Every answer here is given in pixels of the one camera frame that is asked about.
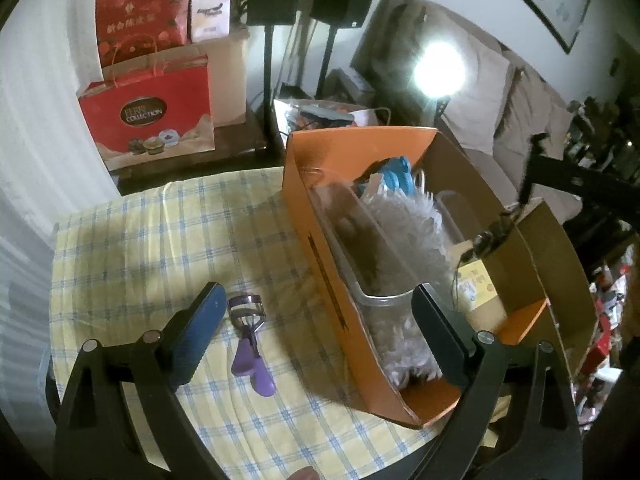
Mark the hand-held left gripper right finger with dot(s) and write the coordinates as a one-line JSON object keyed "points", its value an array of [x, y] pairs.
{"points": [[437, 335]]}

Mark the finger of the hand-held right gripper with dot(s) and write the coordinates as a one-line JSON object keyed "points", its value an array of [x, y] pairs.
{"points": [[555, 172]]}

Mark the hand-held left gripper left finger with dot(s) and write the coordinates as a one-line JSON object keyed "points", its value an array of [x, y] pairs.
{"points": [[197, 330]]}

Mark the yellow cardboard box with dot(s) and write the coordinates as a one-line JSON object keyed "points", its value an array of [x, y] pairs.
{"points": [[482, 305]]}

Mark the purple eyelash curler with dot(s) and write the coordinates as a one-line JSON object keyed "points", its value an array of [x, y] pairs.
{"points": [[247, 355]]}

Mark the clear plastic container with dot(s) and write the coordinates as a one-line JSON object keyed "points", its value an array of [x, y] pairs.
{"points": [[380, 305]]}

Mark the white fluffy duster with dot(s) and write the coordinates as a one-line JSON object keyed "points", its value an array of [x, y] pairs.
{"points": [[400, 240]]}

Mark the orange cardboard box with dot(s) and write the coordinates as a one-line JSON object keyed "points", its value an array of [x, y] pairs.
{"points": [[325, 230]]}

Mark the blue collapsible funnel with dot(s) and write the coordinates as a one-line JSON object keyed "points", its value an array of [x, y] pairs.
{"points": [[395, 172]]}

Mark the person's left hand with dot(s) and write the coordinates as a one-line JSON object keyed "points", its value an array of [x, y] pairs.
{"points": [[305, 474]]}

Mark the beige sofa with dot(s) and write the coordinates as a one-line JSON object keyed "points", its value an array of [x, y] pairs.
{"points": [[480, 170]]}

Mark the yellow plaid tablecloth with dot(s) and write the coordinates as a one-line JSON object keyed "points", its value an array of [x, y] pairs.
{"points": [[175, 240]]}

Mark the large beige cushion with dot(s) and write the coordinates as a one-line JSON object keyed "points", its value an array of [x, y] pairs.
{"points": [[487, 105]]}

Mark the bright small lamp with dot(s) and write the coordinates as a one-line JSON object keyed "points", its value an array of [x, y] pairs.
{"points": [[440, 67]]}

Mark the dark wooden low table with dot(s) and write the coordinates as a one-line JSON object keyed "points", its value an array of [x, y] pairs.
{"points": [[240, 157]]}

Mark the white curtain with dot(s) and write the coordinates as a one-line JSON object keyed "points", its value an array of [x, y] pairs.
{"points": [[30, 210]]}

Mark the red chocolate gift bag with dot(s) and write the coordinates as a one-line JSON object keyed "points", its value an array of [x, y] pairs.
{"points": [[150, 115]]}

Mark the silver shopping bag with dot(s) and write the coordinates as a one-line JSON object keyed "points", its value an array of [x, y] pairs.
{"points": [[325, 112]]}

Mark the black speaker stand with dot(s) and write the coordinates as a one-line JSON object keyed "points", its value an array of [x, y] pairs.
{"points": [[325, 62], [268, 90]]}

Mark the tall brown cardboard box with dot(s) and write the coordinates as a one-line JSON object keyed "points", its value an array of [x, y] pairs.
{"points": [[227, 80]]}

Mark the red gift box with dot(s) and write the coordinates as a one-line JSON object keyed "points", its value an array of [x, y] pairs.
{"points": [[140, 15]]}

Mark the white pink box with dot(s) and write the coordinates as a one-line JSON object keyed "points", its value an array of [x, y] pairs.
{"points": [[210, 7]]}

